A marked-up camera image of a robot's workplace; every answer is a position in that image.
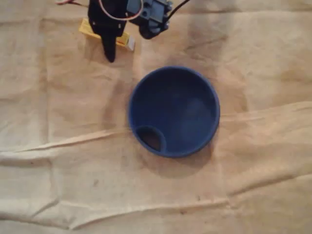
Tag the black gripper blue servo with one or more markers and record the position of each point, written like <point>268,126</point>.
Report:
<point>105,27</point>

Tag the yellow rectangular block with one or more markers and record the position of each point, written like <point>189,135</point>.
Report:
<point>85,28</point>

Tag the blue plastic bowl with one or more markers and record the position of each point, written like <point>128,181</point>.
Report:
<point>175,109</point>

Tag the cream wrinkled table cloth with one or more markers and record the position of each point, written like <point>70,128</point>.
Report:
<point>73,170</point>

